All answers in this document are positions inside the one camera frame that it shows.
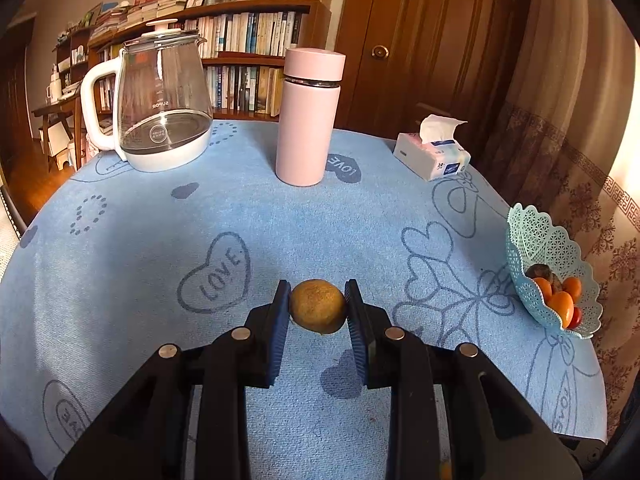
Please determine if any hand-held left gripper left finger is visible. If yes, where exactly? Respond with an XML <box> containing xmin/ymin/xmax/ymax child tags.
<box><xmin>54</xmin><ymin>280</ymin><xmax>292</xmax><ymax>480</ymax></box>

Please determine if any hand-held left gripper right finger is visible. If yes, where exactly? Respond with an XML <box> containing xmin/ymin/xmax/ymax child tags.
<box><xmin>344</xmin><ymin>280</ymin><xmax>583</xmax><ymax>480</ymax></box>

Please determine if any brown kiwi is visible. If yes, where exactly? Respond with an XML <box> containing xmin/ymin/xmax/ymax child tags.
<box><xmin>289</xmin><ymin>279</ymin><xmax>347</xmax><ymax>335</ymax></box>

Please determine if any large dark brown round fruit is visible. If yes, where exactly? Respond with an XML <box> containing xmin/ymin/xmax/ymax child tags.
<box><xmin>525</xmin><ymin>262</ymin><xmax>561</xmax><ymax>282</ymax></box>

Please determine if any mint green plastic fruit basket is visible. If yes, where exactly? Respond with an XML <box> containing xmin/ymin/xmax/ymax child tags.
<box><xmin>506</xmin><ymin>203</ymin><xmax>601</xmax><ymax>340</ymax></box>

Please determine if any blue printed tablecloth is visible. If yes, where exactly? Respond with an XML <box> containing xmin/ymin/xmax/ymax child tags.
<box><xmin>0</xmin><ymin>119</ymin><xmax>608</xmax><ymax>480</ymax></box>

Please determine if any soft tissue pack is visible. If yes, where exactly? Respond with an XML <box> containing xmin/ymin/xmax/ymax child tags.
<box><xmin>392</xmin><ymin>114</ymin><xmax>472</xmax><ymax>182</ymax></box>

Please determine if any pink thermos bottle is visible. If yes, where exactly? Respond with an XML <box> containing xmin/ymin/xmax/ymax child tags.
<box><xmin>275</xmin><ymin>47</ymin><xmax>347</xmax><ymax>188</ymax></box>

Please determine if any glass electric kettle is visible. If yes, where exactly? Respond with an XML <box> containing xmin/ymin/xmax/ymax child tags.
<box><xmin>80</xmin><ymin>19</ymin><xmax>215</xmax><ymax>173</ymax></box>

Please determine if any row of books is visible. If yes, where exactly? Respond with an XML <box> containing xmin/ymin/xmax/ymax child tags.
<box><xmin>97</xmin><ymin>65</ymin><xmax>284</xmax><ymax>117</ymax></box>
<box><xmin>185</xmin><ymin>11</ymin><xmax>302</xmax><ymax>59</ymax></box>

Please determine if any patterned brown curtain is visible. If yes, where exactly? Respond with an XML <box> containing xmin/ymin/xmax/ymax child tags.
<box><xmin>480</xmin><ymin>0</ymin><xmax>640</xmax><ymax>426</ymax></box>

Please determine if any brown wooden door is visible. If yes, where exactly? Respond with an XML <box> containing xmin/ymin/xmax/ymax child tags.
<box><xmin>332</xmin><ymin>0</ymin><xmax>531</xmax><ymax>141</ymax></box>

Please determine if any wooden side table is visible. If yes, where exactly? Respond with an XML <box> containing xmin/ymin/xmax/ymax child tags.
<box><xmin>31</xmin><ymin>95</ymin><xmax>83</xmax><ymax>171</ymax></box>

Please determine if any wooden bookshelf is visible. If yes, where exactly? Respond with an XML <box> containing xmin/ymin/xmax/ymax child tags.
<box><xmin>50</xmin><ymin>0</ymin><xmax>333</xmax><ymax>121</ymax></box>

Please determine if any stack of books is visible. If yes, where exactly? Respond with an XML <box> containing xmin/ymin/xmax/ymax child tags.
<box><xmin>90</xmin><ymin>0</ymin><xmax>206</xmax><ymax>36</ymax></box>

